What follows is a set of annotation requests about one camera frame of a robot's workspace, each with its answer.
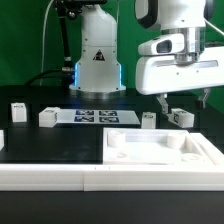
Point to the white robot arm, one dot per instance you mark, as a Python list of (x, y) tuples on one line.
[(176, 60)]

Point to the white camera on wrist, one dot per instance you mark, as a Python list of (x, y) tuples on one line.
[(163, 45)]

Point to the white sheet with fiducial tags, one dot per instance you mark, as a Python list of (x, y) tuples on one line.
[(81, 116)]

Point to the white square table top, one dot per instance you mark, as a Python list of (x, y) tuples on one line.
[(124, 146)]

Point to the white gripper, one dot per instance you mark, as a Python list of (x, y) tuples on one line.
[(161, 75)]

